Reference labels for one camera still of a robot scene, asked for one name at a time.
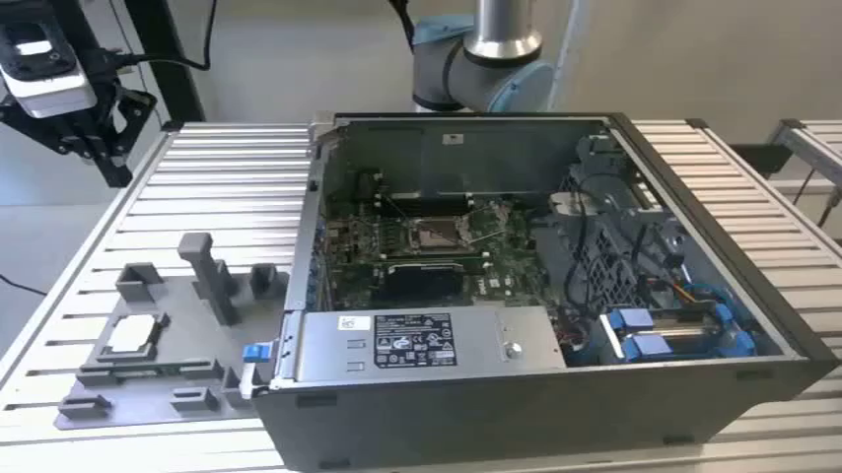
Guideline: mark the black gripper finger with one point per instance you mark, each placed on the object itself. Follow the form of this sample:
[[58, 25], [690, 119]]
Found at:
[[139, 106], [39, 133]]

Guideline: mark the silver CPU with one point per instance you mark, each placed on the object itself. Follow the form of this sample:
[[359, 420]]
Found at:
[[131, 332]]

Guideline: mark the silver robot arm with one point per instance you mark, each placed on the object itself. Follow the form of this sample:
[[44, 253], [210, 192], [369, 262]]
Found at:
[[506, 24]]

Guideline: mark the CPU socket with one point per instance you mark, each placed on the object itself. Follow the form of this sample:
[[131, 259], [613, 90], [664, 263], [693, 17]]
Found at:
[[434, 236]]

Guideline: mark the black RAM slot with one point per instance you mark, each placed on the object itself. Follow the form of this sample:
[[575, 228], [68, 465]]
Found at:
[[434, 256]]

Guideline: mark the thin metal locking lever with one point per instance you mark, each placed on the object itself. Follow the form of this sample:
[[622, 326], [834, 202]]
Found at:
[[397, 206]]

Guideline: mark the white label sticker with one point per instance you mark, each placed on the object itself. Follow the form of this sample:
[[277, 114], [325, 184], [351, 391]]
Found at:
[[451, 138]]

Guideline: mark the blue release latch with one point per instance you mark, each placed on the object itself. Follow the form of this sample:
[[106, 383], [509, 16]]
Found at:
[[255, 352]]

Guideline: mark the grey parts rack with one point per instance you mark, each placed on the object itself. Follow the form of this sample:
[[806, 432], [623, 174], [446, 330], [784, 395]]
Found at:
[[164, 394]]

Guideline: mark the silver power supply unit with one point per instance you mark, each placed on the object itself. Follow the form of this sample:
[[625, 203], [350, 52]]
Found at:
[[329, 355]]

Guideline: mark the green motherboard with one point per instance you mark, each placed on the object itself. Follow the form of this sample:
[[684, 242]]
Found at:
[[513, 266]]

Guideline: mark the grey drive cage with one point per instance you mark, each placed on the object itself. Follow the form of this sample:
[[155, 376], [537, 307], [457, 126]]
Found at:
[[591, 276]]

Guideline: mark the hard disk in blue carrier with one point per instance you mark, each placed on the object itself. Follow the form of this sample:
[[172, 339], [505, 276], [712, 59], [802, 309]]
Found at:
[[647, 345], [630, 317]]

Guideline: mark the aluminium side table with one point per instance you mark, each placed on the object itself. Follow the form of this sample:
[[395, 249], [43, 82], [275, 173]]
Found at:
[[822, 143]]

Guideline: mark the black upright frame post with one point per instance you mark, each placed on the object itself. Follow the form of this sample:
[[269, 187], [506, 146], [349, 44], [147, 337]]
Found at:
[[167, 74]]

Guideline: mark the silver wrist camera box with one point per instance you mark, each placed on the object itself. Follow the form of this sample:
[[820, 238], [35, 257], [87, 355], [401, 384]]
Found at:
[[46, 93]]

